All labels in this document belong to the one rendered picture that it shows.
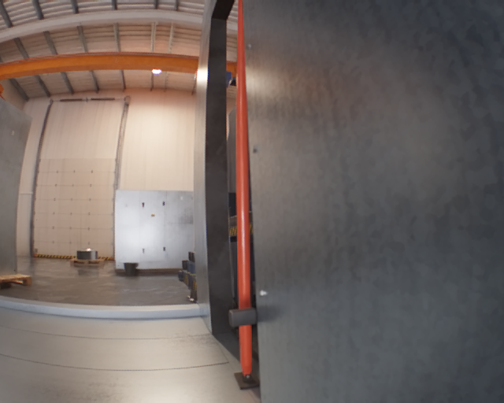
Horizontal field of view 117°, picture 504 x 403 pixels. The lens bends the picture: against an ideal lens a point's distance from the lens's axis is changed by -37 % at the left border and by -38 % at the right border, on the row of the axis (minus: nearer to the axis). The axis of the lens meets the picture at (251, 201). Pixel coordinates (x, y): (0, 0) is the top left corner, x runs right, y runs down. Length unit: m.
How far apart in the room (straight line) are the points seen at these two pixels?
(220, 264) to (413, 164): 0.93
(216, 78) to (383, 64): 1.13
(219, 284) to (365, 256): 0.87
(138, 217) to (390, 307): 6.33
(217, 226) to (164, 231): 5.35
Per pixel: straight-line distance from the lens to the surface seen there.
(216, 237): 1.04
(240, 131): 0.70
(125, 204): 6.52
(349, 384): 0.31
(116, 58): 9.35
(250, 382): 0.74
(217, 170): 1.09
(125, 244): 6.45
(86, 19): 9.47
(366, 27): 0.29
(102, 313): 1.43
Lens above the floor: 0.79
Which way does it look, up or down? 9 degrees up
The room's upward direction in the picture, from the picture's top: 3 degrees counter-clockwise
